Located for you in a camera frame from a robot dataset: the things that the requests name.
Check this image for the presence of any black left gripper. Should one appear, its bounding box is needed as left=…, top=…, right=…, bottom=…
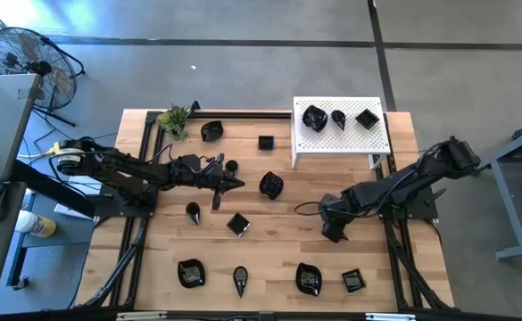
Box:
left=173, top=153, right=246, bottom=210

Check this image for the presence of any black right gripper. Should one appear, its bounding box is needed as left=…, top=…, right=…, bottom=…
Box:
left=319, top=192, right=355, bottom=244

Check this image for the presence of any small green potted plant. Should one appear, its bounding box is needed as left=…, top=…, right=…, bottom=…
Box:
left=155, top=104, right=193, bottom=142

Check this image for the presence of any black desk support beam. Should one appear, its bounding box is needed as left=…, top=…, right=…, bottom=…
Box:
left=9, top=159, right=97, bottom=218

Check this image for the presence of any white and yellow bottle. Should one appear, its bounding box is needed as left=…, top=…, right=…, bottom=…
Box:
left=14, top=209, right=58, bottom=237

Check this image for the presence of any blue desk leg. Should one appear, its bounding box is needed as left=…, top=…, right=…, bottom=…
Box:
left=5, top=191, right=37, bottom=291

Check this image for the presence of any black floor fan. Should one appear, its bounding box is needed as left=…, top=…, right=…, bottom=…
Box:
left=0, top=26, right=87, bottom=128

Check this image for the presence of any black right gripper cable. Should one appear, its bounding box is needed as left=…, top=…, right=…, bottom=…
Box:
left=294, top=201, right=328, bottom=218

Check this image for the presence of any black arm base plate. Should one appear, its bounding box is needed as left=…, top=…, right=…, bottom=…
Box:
left=374, top=185, right=440, bottom=222
left=94, top=185, right=160, bottom=219

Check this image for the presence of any silver hinge bracket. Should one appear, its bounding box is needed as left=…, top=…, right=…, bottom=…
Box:
left=116, top=311, right=169, bottom=321
left=365, top=312, right=417, bottom=321

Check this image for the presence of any black floor cable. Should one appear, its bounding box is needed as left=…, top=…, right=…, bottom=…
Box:
left=19, top=109, right=119, bottom=161

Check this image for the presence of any grey metal table frame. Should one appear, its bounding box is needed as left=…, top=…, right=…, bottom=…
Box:
left=465, top=113, right=522, bottom=261

